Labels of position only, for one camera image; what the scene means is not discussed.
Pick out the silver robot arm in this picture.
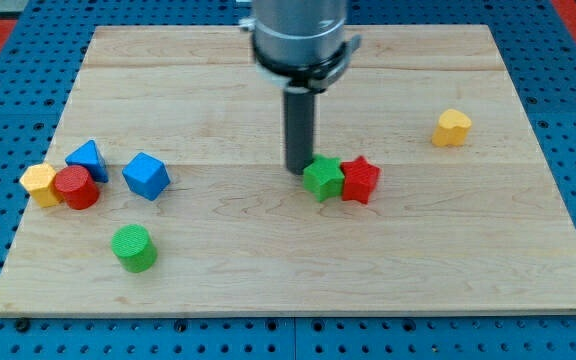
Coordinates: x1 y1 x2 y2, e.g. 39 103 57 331
239 0 362 94

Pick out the green star block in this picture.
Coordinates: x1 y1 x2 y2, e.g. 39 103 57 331
303 154 345 202

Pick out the red star block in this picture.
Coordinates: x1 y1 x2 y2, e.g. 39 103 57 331
340 156 381 205

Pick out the black cylindrical pointer tool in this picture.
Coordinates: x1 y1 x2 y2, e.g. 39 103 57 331
283 91 316 175

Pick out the wooden board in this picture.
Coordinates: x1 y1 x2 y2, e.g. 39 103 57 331
0 25 576 318

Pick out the blue cube block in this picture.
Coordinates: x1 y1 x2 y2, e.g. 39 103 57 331
122 152 170 201

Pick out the green cylinder block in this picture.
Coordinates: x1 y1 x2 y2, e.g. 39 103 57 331
111 224 158 273

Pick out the yellow heart block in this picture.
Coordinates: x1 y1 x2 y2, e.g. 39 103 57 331
431 109 472 147

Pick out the blue triangle block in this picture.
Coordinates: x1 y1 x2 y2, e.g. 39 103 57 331
65 140 109 183

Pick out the red cylinder block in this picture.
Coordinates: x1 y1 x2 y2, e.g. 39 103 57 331
54 165 100 210

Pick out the yellow hexagon block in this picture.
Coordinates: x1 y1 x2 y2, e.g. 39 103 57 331
19 163 63 208

